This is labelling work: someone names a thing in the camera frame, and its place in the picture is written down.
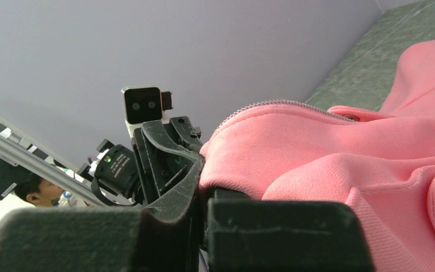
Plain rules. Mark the pink zip-up jacket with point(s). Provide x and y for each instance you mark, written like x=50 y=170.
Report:
x=380 y=163

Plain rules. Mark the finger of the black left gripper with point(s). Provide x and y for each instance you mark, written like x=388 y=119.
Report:
x=187 y=136
x=162 y=162

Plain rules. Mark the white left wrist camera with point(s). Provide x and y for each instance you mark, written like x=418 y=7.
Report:
x=145 y=104

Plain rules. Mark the aluminium frame rail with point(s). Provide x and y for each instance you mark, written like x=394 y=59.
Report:
x=18 y=154

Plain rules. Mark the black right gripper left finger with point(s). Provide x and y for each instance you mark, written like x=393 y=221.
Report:
x=164 y=236

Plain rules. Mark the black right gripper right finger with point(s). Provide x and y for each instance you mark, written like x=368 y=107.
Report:
x=249 y=235

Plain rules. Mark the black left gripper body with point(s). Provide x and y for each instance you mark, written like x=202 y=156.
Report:
x=113 y=173

